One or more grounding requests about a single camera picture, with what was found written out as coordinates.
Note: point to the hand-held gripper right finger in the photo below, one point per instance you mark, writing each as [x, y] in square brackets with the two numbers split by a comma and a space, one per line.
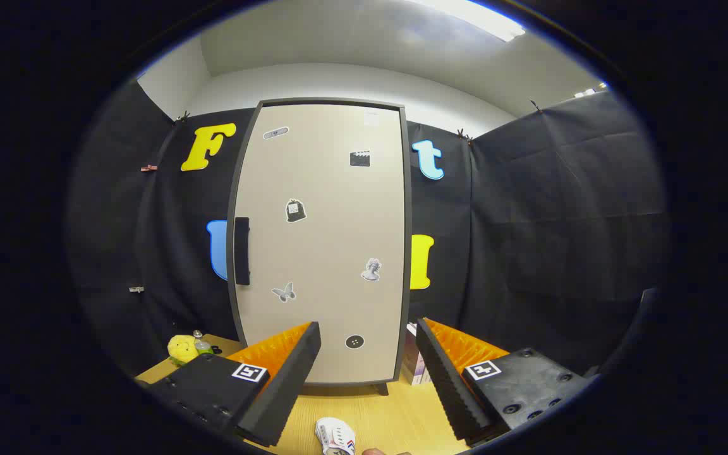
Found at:
[446, 385]

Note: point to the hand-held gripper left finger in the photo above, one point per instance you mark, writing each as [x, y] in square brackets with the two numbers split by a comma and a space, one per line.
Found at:
[288, 385]

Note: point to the white canvas shoe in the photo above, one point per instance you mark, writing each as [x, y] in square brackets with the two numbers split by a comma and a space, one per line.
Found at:
[335, 435]

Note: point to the grey shoe cabinet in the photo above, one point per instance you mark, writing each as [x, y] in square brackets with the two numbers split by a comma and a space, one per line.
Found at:
[407, 253]

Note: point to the purple cover book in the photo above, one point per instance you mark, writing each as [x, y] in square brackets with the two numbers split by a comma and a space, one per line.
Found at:
[411, 360]

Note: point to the green drink bottle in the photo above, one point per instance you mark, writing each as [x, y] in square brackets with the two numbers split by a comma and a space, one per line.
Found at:
[203, 345]

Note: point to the yellow pineapple plush toy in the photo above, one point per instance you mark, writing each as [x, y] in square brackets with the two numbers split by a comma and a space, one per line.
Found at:
[182, 349]

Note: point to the black backdrop cloth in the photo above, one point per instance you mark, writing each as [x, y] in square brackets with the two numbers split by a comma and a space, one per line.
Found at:
[528, 221]

